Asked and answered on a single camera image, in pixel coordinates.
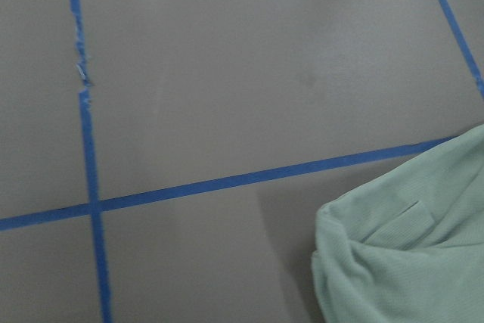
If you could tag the olive green long-sleeve shirt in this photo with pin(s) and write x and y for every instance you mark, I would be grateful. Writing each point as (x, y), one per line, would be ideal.
(408, 245)

